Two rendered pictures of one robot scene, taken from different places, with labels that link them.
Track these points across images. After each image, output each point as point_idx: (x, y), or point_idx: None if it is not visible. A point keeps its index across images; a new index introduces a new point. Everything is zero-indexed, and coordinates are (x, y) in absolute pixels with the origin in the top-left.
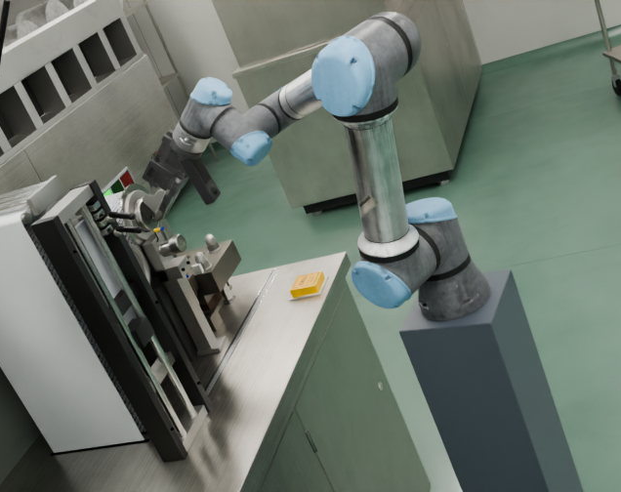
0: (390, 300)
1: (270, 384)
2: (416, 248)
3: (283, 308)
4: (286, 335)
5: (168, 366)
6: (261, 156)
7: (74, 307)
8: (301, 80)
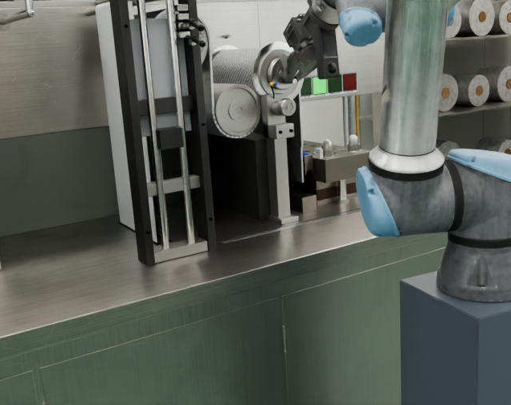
0: (369, 221)
1: (266, 258)
2: (423, 178)
3: (360, 222)
4: (331, 237)
5: (185, 185)
6: (363, 38)
7: None
8: None
